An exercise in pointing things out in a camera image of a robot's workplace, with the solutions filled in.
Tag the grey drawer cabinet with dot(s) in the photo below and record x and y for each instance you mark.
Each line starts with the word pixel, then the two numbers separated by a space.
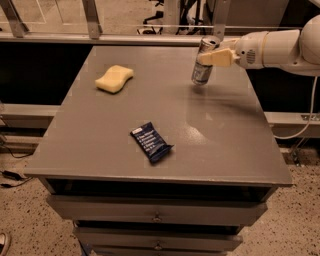
pixel 146 163

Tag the yellow sponge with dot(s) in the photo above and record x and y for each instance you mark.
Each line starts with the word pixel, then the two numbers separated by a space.
pixel 114 79

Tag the silver blue redbull can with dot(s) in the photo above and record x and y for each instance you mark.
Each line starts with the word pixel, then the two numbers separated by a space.
pixel 203 68

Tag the grey drawer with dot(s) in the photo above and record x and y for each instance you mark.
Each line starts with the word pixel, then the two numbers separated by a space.
pixel 158 211
pixel 157 240

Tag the lower grey drawer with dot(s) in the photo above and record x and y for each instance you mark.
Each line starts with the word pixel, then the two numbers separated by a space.
pixel 157 240

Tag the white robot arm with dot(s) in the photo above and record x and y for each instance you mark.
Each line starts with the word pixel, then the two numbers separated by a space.
pixel 294 51

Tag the white shoe tip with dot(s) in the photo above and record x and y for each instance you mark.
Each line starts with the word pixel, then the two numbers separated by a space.
pixel 5 242

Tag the dark blue rxbar wrapper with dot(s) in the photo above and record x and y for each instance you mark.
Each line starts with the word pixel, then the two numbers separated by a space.
pixel 151 142

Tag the metal railing frame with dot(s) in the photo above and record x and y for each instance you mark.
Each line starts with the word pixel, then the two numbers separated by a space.
pixel 116 21

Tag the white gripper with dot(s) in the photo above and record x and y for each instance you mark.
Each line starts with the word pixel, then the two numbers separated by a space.
pixel 249 50

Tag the black office chair base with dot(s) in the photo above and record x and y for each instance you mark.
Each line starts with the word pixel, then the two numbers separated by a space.
pixel 153 25

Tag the upper grey drawer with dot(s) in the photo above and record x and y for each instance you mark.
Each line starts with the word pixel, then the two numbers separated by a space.
pixel 158 211

